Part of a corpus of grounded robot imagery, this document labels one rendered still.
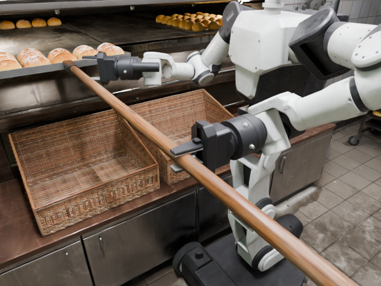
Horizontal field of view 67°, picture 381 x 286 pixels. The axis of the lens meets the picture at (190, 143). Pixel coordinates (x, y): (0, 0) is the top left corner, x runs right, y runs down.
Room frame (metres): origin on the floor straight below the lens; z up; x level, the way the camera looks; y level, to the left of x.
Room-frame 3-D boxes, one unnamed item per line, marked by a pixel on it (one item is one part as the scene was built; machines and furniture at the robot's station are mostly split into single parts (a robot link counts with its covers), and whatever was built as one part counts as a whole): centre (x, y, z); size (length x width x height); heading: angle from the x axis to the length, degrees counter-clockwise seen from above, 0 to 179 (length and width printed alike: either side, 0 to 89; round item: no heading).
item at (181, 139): (1.51, 0.01, 0.72); 0.56 x 0.49 x 0.28; 124
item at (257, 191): (0.97, -0.27, 0.78); 0.18 x 0.15 x 0.47; 34
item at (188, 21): (2.40, -0.07, 1.21); 0.61 x 0.48 x 0.06; 33
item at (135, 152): (1.17, 0.51, 0.72); 0.56 x 0.49 x 0.28; 125
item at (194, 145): (0.48, 0.01, 1.22); 0.06 x 0.03 x 0.02; 124
